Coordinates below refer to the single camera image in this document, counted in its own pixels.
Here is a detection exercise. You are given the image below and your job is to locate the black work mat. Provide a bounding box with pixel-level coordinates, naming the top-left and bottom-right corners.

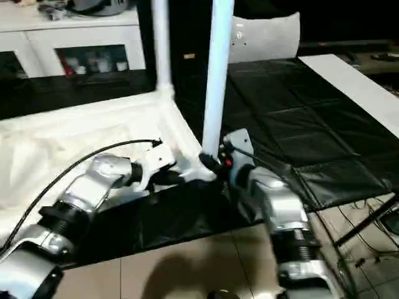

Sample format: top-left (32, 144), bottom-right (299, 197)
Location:
top-left (0, 57), bottom-right (397, 270)

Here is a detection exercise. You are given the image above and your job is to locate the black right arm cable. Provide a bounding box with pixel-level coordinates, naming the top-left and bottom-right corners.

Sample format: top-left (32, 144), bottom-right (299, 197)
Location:
top-left (229, 145), bottom-right (360, 299)

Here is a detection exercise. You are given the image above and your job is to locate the white sideboard cabinet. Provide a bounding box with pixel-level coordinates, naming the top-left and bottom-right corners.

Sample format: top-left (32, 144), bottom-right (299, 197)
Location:
top-left (0, 0), bottom-right (148, 79)

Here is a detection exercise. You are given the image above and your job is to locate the black crumpled bundle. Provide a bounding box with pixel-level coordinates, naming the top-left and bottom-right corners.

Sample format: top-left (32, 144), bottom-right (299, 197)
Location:
top-left (39, 2), bottom-right (69, 21)

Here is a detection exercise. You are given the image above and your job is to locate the red packet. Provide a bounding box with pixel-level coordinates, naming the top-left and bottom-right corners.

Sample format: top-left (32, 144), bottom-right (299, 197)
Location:
top-left (60, 53), bottom-right (73, 75)

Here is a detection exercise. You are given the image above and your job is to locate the black cabinet with gold label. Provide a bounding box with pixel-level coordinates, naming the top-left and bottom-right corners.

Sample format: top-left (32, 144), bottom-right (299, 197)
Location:
top-left (138, 0), bottom-right (219, 96)

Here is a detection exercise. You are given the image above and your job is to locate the grey cushion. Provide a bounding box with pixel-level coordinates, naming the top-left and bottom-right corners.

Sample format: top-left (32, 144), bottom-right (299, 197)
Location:
top-left (229, 11), bottom-right (302, 65)

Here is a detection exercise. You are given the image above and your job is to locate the black floor stand bar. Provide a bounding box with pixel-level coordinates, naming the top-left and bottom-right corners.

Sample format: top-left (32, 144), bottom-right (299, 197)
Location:
top-left (334, 195), bottom-right (399, 247)

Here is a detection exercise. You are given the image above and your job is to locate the black round helmet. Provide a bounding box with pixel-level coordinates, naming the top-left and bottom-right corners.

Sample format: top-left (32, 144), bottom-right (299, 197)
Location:
top-left (67, 0), bottom-right (138, 17)

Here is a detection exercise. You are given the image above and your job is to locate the white plastic table leg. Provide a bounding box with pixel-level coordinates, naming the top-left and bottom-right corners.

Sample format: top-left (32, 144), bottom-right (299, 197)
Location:
top-left (201, 0), bottom-right (235, 157)
top-left (151, 0), bottom-right (175, 95)

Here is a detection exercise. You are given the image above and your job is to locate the white flat board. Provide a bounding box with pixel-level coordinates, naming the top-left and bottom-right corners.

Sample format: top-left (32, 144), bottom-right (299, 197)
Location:
top-left (298, 54), bottom-right (399, 140)

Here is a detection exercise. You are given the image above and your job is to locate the white plastic table top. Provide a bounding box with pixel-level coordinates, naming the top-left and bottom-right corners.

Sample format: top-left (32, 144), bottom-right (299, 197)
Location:
top-left (0, 88), bottom-right (218, 250)

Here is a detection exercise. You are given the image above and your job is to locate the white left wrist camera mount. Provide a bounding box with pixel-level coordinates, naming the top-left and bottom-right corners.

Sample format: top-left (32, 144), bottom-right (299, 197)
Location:
top-left (133, 141), bottom-right (176, 193)

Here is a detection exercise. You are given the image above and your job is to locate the black remote control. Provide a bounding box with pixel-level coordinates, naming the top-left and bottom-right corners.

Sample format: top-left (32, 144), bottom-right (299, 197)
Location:
top-left (370, 52), bottom-right (399, 62)

